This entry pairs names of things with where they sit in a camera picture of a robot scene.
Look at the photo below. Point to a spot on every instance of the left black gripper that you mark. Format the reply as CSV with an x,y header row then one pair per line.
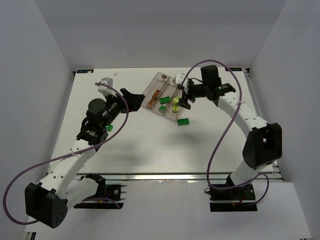
x,y
125,101

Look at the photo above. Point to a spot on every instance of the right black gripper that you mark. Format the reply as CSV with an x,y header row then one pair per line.
x,y
189,92

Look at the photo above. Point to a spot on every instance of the lime sloped lego brick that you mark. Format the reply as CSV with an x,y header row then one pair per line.
x,y
175,101

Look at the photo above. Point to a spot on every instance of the small lime lego brick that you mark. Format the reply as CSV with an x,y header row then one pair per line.
x,y
175,109

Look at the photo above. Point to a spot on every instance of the orange lego brick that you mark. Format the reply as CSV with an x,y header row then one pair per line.
x,y
150,104

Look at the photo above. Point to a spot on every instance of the green lego plate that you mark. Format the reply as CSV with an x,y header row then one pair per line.
x,y
183,122

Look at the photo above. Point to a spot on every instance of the green two-by-three lego brick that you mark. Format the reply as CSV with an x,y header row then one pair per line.
x,y
164,100

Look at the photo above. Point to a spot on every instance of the green square lego brick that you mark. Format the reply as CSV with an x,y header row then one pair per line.
x,y
109,128

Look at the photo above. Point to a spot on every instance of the brown lego plate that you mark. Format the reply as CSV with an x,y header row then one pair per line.
x,y
155,95

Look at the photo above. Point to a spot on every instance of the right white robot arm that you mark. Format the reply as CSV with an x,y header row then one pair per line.
x,y
264,140

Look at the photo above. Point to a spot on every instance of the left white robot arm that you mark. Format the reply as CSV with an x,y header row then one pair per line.
x,y
49,200

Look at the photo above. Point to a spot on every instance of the clear right bin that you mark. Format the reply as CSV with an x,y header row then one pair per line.
x,y
172,92

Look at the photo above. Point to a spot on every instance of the clear left bin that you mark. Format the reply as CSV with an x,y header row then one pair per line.
x,y
150,86

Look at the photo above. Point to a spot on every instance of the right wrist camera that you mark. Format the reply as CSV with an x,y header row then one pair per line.
x,y
181,81

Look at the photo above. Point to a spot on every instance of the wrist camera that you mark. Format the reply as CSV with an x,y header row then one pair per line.
x,y
104,87
181,81

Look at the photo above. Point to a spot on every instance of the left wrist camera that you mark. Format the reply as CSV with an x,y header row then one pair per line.
x,y
104,87

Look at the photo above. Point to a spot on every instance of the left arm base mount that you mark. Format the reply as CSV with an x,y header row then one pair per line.
x,y
108,195

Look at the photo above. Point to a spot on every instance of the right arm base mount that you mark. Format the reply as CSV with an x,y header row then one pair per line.
x,y
241,199

